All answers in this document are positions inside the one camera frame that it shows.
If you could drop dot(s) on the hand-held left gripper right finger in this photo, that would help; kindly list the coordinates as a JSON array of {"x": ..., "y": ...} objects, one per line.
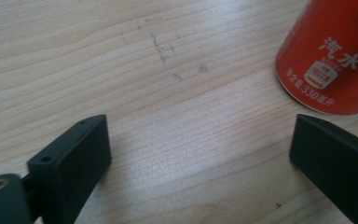
[{"x": 335, "y": 161}]

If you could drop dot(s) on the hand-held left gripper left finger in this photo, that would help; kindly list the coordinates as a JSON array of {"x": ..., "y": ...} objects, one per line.
[{"x": 71, "y": 168}]

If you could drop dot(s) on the red soda can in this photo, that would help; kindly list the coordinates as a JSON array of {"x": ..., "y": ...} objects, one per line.
[{"x": 332, "y": 53}]

